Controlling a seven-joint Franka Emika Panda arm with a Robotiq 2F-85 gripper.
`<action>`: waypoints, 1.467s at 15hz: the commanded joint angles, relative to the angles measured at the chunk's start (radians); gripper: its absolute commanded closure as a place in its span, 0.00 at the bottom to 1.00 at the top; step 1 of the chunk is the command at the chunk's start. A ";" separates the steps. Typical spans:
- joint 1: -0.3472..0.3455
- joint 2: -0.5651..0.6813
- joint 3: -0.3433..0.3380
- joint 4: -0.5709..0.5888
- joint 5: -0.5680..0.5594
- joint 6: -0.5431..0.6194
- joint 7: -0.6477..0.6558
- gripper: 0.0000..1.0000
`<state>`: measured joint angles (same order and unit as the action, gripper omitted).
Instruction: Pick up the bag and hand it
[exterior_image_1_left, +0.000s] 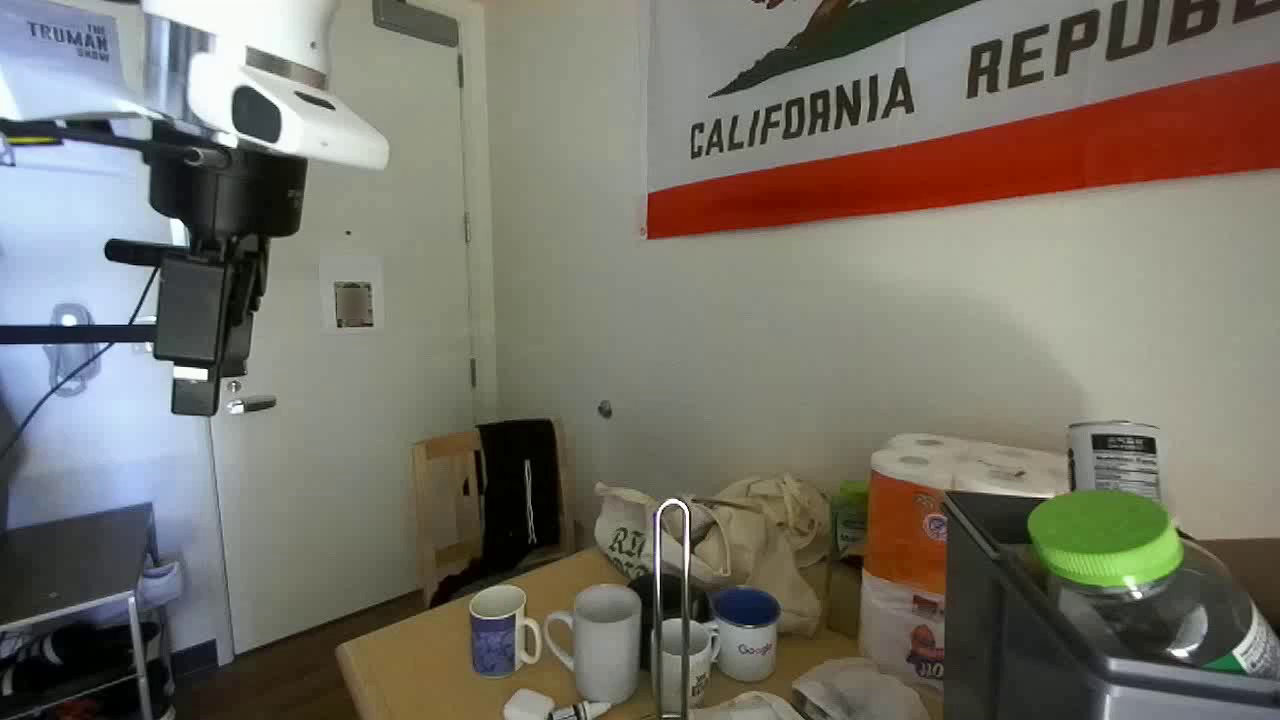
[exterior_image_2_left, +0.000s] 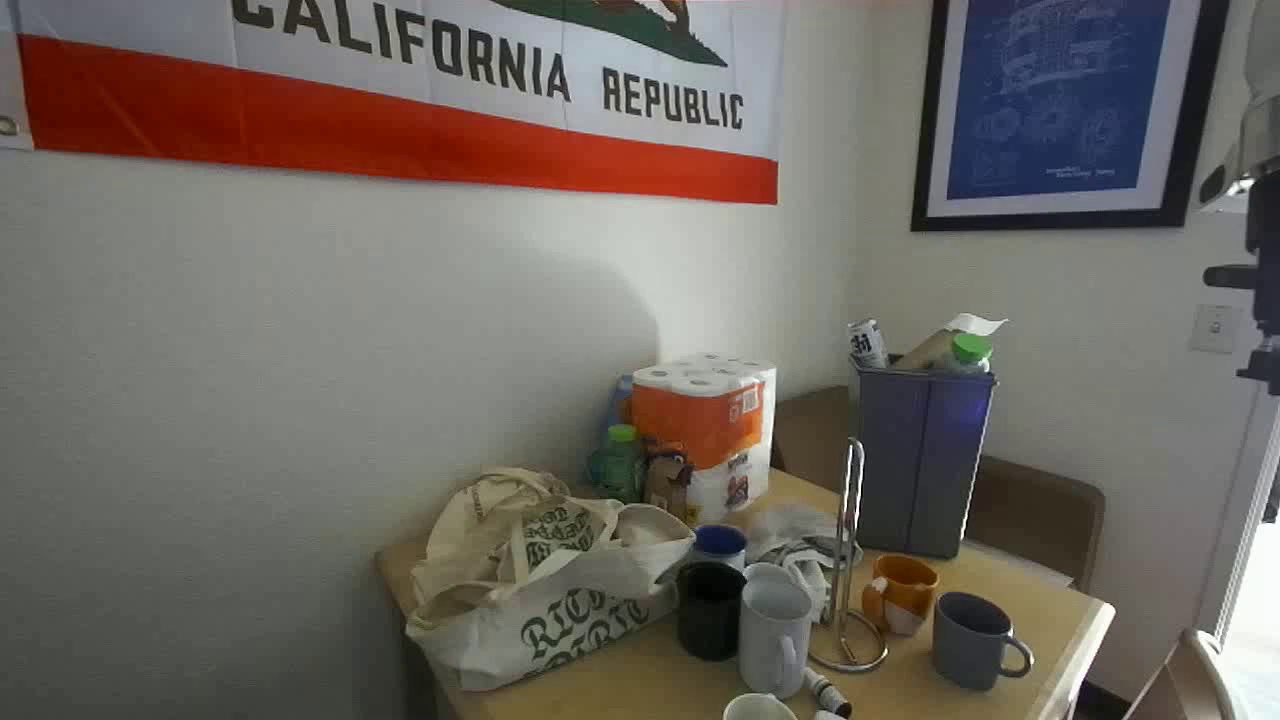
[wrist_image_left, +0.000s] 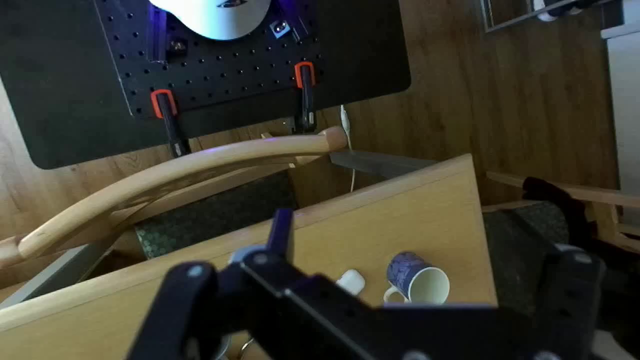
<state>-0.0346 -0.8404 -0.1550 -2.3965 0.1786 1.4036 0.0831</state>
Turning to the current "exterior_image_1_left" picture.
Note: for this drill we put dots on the white mug blue rim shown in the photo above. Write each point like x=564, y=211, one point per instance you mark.
x=746, y=643

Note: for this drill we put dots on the gray door closer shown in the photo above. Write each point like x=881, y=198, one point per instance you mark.
x=416, y=21

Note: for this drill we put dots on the orange paper towel pack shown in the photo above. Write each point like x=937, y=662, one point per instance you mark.
x=904, y=547

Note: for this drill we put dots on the black mug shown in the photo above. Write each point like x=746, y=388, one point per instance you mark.
x=645, y=606

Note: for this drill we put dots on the small photo print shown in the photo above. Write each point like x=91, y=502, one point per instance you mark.
x=354, y=303

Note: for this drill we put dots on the clear jar green lid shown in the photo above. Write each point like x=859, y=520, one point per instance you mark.
x=1106, y=540

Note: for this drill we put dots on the green box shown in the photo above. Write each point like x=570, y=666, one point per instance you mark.
x=851, y=520

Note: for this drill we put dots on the gray metal bin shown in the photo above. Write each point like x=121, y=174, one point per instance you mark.
x=1015, y=643

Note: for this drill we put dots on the blue ceramic mug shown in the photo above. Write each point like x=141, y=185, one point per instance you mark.
x=496, y=632

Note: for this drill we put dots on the small patterned ceramic mug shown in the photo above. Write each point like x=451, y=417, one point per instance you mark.
x=703, y=662

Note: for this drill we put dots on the California Republic flag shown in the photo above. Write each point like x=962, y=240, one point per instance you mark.
x=932, y=147

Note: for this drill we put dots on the tall white mug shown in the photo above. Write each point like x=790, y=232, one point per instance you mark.
x=601, y=646

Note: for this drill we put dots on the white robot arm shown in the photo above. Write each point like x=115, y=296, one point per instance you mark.
x=281, y=113

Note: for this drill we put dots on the small wall door stopper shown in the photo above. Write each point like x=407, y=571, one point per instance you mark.
x=604, y=411

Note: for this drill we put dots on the small white gadget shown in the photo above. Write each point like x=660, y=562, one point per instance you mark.
x=534, y=704

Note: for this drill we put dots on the white door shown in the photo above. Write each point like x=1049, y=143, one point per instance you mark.
x=402, y=442

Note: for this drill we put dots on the white canister black label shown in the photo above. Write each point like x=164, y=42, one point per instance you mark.
x=1114, y=460

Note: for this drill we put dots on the low white cup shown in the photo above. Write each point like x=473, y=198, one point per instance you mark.
x=746, y=704

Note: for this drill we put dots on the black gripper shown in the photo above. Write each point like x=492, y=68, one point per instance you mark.
x=225, y=185

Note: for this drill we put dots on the beige tote bag red print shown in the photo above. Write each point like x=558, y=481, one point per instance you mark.
x=775, y=547

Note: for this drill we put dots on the white paper poster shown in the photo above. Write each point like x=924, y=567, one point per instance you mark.
x=66, y=37

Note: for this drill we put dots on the metal paper towel holder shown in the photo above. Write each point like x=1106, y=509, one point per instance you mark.
x=657, y=601

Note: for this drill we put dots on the crumpled white cloth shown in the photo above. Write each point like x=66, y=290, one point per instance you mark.
x=855, y=690

